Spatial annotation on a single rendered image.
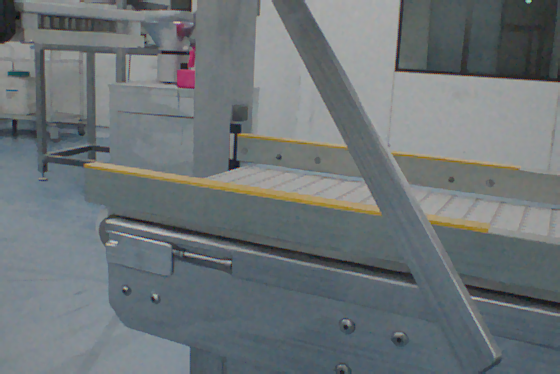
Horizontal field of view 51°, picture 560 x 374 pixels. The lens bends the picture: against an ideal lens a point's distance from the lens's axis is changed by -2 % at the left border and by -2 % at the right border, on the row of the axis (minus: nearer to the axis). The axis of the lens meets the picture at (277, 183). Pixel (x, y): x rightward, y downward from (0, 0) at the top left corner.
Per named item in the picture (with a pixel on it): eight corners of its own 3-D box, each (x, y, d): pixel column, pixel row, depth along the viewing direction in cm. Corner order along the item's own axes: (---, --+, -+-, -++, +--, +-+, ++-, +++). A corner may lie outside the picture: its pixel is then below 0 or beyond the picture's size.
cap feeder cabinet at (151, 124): (107, 227, 319) (105, 83, 303) (160, 204, 372) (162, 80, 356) (214, 245, 300) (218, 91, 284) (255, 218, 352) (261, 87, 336)
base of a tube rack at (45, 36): (144, 48, 118) (144, 36, 117) (24, 42, 100) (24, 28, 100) (80, 45, 134) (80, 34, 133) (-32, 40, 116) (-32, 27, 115)
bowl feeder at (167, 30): (127, 82, 317) (127, 10, 309) (161, 80, 350) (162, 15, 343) (210, 88, 302) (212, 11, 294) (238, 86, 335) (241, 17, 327)
